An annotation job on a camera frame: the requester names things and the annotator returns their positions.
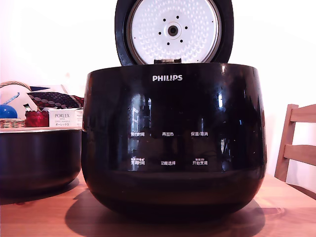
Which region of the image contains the black Philips rice cooker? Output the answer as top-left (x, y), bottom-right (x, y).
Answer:
top-left (80, 62), bottom-right (268, 218)

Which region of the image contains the black rice cooker lid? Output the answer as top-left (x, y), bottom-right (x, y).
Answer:
top-left (114, 0), bottom-right (235, 67)

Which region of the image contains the dark metallic inner pot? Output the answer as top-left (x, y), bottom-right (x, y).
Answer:
top-left (0, 128), bottom-right (83, 196)

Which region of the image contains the white Porlex box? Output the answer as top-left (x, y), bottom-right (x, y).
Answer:
top-left (47, 108), bottom-right (84, 128)

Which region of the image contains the dark red patterned cloth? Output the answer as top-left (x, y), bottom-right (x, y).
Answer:
top-left (26, 91), bottom-right (85, 111)

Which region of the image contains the white and blue paper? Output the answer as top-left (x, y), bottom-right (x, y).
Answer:
top-left (29, 84), bottom-right (73, 95)

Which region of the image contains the wooden chair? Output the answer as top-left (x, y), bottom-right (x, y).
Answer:
top-left (274, 103), bottom-right (316, 198)

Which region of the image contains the woven wicker basket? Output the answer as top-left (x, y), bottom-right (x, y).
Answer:
top-left (0, 80), bottom-right (33, 129)

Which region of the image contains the blue ribbon strip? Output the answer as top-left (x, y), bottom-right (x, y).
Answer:
top-left (1, 92), bottom-right (21, 105)

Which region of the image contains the blue ball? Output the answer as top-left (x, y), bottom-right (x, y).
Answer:
top-left (0, 104), bottom-right (19, 119)

